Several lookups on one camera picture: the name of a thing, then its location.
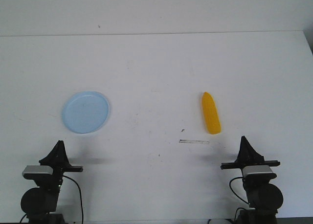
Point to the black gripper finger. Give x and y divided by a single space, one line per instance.
57 156
247 154

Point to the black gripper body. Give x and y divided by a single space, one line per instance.
53 175
234 165

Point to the yellow corn cob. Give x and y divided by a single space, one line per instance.
210 114

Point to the light blue round plate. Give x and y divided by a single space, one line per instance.
85 112

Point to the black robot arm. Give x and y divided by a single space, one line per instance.
263 198
40 203

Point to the clear tape strip horizontal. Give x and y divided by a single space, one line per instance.
186 141

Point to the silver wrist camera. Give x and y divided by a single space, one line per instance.
258 171
33 172

